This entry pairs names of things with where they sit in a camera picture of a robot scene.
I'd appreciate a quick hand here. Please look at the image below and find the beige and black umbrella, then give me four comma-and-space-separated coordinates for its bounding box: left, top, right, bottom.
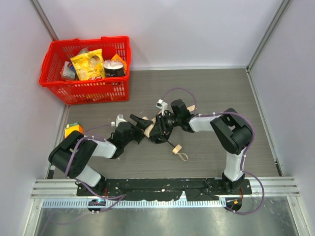
144, 102, 195, 162

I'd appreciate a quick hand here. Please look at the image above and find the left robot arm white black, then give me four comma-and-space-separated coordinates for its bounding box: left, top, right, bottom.
48, 115, 153, 194

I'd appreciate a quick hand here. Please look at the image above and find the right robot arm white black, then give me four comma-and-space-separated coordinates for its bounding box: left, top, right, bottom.
149, 99, 254, 193

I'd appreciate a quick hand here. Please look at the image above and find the red plastic shopping basket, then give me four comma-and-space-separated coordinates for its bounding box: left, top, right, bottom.
39, 36, 131, 105

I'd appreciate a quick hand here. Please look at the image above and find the black cd spindle case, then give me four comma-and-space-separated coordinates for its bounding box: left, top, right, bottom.
103, 60, 125, 77

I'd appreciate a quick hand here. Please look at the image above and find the orange juice carton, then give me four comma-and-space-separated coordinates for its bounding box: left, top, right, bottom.
64, 122, 84, 138

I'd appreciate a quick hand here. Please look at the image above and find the orange snack packet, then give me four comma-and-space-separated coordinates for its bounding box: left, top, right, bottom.
110, 54, 127, 76

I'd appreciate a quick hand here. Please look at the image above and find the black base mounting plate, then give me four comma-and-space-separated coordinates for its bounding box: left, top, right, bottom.
75, 178, 252, 202

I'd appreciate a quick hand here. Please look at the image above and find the yellow chips bag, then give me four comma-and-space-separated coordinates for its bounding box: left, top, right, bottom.
70, 49, 105, 81

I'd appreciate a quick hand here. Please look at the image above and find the grey small box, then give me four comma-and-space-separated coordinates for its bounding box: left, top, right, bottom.
60, 61, 76, 81

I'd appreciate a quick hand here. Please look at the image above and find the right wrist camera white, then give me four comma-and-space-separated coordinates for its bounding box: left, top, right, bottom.
156, 99, 168, 116

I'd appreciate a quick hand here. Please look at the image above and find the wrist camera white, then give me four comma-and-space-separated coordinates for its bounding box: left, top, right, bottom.
156, 99, 168, 116
111, 114, 126, 127

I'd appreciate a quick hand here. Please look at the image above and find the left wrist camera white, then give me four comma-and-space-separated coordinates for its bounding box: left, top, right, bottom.
111, 114, 126, 127

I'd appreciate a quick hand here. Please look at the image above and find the white slotted cable duct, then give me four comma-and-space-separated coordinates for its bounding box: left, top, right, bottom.
42, 198, 226, 208

